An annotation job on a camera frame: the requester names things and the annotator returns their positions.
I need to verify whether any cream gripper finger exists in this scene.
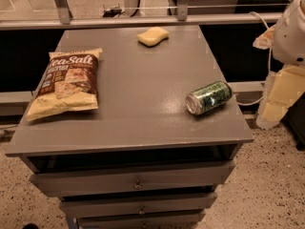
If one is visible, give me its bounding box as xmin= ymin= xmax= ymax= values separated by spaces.
xmin=256 ymin=64 xmax=305 ymax=130

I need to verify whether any yellow sponge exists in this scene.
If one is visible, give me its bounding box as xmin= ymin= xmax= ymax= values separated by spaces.
xmin=137 ymin=27 xmax=169 ymax=47

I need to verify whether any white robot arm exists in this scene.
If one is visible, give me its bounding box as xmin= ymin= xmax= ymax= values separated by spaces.
xmin=253 ymin=0 xmax=305 ymax=130

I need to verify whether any green soda can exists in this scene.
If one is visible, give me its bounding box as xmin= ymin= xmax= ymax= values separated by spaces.
xmin=186 ymin=81 xmax=233 ymax=115

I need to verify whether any grey drawer cabinet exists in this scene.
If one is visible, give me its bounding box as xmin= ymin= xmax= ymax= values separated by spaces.
xmin=5 ymin=25 xmax=254 ymax=229

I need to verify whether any bottom grey drawer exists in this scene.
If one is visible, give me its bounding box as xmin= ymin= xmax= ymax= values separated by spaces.
xmin=78 ymin=210 xmax=205 ymax=229

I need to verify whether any grey drawer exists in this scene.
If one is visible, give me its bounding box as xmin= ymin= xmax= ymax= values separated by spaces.
xmin=78 ymin=210 xmax=205 ymax=229
xmin=60 ymin=193 xmax=217 ymax=218
xmin=30 ymin=160 xmax=235 ymax=198

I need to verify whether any sea salt chips bag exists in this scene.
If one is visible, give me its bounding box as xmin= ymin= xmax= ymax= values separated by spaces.
xmin=26 ymin=48 xmax=102 ymax=121

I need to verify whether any middle grey drawer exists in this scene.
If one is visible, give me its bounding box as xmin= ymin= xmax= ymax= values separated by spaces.
xmin=60 ymin=193 xmax=217 ymax=218

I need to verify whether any grey metal railing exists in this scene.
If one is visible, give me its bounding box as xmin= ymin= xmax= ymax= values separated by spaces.
xmin=0 ymin=0 xmax=293 ymax=31

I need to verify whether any top grey drawer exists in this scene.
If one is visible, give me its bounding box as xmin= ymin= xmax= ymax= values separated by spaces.
xmin=30 ymin=160 xmax=235 ymax=198

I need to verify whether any white cable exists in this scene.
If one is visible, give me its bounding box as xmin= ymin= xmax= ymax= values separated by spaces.
xmin=235 ymin=10 xmax=275 ymax=107

